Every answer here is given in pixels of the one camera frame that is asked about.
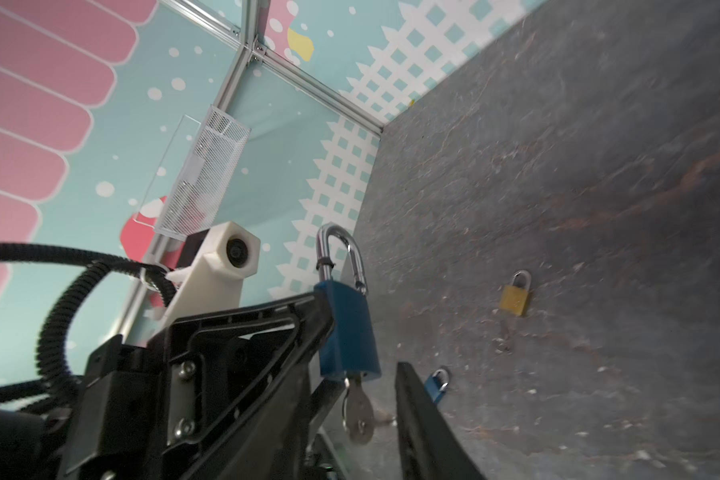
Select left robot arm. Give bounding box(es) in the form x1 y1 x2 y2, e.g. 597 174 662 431
0 242 334 479

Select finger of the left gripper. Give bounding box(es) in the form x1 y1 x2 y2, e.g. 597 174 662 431
149 293 334 479

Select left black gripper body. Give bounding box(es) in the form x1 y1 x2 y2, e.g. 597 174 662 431
58 340 160 479

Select silver key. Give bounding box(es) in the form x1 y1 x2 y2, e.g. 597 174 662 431
342 375 397 445

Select small blue padlock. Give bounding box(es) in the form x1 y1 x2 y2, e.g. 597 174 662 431
424 367 451 405

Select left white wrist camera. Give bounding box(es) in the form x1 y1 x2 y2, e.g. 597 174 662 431
161 222 261 328

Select brass padlock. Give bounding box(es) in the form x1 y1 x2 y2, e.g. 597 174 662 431
499 270 532 317

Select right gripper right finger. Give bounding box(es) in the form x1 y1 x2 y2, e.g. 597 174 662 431
395 362 484 479

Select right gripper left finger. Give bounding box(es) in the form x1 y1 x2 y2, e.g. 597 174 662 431
305 380 347 479

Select white mesh wall basket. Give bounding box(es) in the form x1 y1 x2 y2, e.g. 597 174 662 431
132 106 251 240

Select large blue padlock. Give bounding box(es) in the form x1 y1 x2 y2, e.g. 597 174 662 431
314 223 381 382

